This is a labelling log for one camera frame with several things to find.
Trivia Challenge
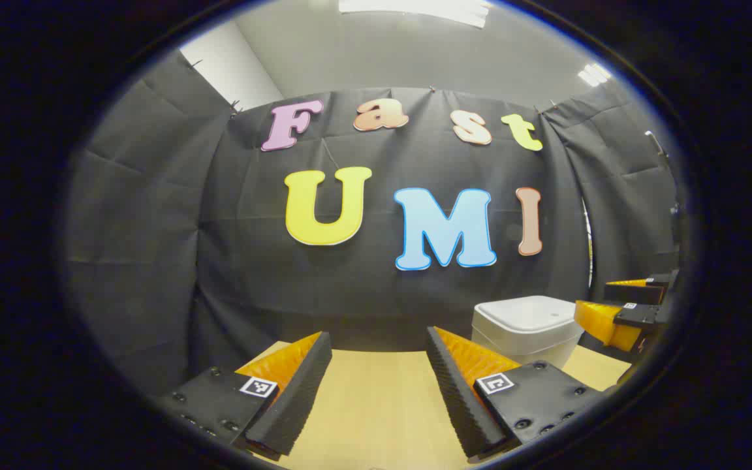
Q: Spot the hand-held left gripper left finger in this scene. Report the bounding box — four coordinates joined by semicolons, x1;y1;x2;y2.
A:
156;330;334;462

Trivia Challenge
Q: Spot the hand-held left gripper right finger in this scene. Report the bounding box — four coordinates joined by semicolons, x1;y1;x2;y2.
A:
426;325;606;463

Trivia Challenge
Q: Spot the grey desktop garbage bin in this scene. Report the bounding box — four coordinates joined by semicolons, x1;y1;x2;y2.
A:
471;295;586;369

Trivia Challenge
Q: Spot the wooden desktop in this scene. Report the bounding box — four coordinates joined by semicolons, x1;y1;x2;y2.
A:
232;339;635;470

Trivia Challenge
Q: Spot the black backdrop cloth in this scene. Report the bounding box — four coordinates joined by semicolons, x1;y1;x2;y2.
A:
66;49;683;399

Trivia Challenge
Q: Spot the small ceiling light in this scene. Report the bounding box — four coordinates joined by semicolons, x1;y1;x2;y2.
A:
577;63;612;87

